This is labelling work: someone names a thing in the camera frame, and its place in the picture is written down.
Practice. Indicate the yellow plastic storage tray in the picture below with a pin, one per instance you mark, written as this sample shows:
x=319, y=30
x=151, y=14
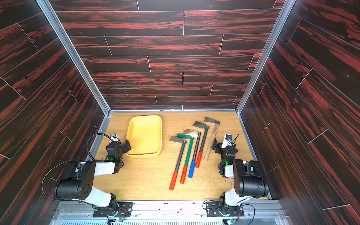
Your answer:
x=145, y=136

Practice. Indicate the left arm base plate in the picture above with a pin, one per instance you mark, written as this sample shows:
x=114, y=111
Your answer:
x=119, y=210

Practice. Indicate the wooden handle hoe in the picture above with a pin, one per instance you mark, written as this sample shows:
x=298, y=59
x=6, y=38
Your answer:
x=212, y=139

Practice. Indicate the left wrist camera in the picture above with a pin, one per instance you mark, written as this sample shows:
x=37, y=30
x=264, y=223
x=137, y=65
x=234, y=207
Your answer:
x=114, y=137

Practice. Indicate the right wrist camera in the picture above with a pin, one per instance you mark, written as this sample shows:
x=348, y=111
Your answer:
x=227, y=140

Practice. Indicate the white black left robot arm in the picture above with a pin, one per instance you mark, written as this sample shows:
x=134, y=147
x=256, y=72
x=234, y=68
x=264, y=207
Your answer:
x=76, y=182

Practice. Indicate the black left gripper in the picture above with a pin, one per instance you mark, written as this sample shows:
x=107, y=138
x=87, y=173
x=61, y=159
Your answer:
x=123, y=146

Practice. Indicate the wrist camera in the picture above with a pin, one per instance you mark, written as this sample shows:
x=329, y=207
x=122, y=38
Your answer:
x=114, y=137
x=227, y=140

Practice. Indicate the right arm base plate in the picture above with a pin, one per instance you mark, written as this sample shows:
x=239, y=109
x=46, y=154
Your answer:
x=219, y=209

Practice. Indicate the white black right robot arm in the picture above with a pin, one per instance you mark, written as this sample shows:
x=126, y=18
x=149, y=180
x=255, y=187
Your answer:
x=248, y=181

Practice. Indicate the black hoe red grip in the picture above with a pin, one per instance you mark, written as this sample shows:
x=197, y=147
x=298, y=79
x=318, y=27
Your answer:
x=180, y=138

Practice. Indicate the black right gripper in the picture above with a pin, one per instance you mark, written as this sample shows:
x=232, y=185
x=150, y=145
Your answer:
x=221, y=149

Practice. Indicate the dark hoe red grip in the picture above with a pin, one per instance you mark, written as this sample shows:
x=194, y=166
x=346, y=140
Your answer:
x=206, y=128

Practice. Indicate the steel hoe blue grip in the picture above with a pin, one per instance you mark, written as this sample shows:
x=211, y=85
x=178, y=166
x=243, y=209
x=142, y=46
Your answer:
x=196, y=134

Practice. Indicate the green hoe red grip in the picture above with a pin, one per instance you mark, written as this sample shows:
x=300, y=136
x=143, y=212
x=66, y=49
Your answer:
x=185, y=136

